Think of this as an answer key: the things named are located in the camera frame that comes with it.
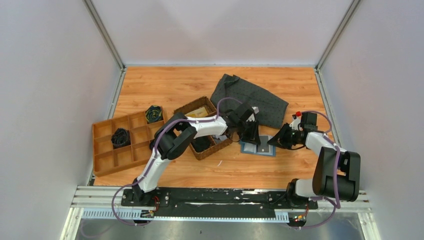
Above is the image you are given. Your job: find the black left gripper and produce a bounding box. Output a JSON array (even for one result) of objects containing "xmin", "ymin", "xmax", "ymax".
[{"xmin": 235, "ymin": 118, "xmax": 261, "ymax": 145}]

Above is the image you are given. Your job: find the teal leather card holder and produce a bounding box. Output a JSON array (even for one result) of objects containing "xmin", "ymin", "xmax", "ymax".
[{"xmin": 239, "ymin": 135, "xmax": 276, "ymax": 157}]

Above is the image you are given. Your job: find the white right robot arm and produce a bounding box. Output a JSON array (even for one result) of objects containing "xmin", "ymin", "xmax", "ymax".
[{"xmin": 267, "ymin": 110, "xmax": 361, "ymax": 209}]

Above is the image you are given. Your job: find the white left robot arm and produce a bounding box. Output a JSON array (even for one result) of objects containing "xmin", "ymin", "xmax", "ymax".
[{"xmin": 131, "ymin": 102, "xmax": 260, "ymax": 207}]

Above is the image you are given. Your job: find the dark grey dotted cloth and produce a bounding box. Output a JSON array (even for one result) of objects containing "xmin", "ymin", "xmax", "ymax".
[{"xmin": 210, "ymin": 74, "xmax": 289, "ymax": 129}]

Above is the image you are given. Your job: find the woven wicker basket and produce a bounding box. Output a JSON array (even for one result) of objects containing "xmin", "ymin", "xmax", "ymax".
[{"xmin": 173, "ymin": 96, "xmax": 232, "ymax": 161}]

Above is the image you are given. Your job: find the black rolled tie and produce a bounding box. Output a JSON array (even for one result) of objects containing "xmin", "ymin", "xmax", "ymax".
[{"xmin": 110, "ymin": 128, "xmax": 131, "ymax": 149}]

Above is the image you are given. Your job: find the wooden compartment tray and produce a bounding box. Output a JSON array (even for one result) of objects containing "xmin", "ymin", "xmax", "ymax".
[{"xmin": 91, "ymin": 105, "xmax": 166, "ymax": 177}]

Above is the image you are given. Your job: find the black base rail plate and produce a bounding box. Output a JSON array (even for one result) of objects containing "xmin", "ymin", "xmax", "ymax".
[{"xmin": 120, "ymin": 187, "xmax": 318, "ymax": 219}]

